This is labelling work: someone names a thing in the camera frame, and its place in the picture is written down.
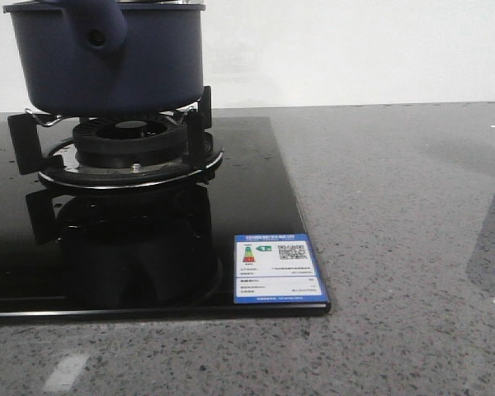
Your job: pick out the black gas burner head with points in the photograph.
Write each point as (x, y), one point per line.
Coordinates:
(120, 142)

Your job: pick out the dark blue cooking pot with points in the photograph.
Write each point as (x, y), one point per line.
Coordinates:
(109, 58)

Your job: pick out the blue energy label sticker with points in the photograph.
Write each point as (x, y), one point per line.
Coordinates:
(276, 269)

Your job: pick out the black glass gas cooktop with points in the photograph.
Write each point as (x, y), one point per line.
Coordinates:
(161, 252)

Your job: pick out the black pot support grate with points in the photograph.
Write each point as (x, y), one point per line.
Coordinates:
(60, 166)

